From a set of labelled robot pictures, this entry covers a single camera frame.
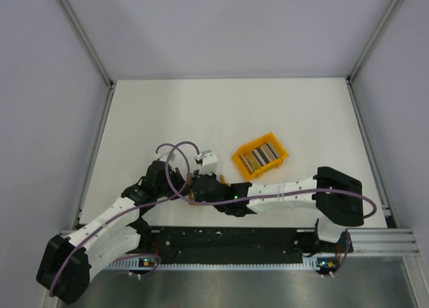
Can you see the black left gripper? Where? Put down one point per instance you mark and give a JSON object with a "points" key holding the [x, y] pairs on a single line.
{"points": [[175, 174]]}

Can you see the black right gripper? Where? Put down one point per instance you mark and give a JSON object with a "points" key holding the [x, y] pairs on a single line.
{"points": [[211, 175]]}

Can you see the yellow leather card holder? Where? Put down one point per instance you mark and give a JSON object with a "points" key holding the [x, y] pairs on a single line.
{"points": [[209, 189]]}

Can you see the yellow plastic bin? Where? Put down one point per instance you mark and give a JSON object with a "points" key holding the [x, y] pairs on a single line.
{"points": [[242, 167]]}

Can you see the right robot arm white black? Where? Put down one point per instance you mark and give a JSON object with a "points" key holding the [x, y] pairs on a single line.
{"points": [[334, 194]]}

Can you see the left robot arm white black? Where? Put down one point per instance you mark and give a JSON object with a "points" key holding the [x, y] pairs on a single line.
{"points": [[70, 262]]}

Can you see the credit cards in bin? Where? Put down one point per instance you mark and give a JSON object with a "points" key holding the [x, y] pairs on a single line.
{"points": [[260, 156]]}

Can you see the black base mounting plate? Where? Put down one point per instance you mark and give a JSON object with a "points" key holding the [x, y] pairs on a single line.
{"points": [[228, 256]]}

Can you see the metal sheet front panel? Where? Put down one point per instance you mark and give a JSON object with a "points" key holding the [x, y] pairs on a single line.
{"points": [[361, 283]]}

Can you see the grey slotted cable duct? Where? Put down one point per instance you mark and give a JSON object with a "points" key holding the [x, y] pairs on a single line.
{"points": [[312, 263]]}

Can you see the aluminium frame post left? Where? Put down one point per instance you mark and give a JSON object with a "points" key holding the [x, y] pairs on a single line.
{"points": [[85, 42]]}

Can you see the aluminium frame post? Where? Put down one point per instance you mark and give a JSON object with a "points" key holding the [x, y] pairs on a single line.
{"points": [[85, 42], [374, 39]]}

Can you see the aluminium frame rail front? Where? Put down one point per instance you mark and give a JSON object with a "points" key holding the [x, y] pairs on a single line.
{"points": [[291, 241]]}

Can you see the aluminium frame post right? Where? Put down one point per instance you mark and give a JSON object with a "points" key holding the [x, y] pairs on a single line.
{"points": [[374, 39]]}

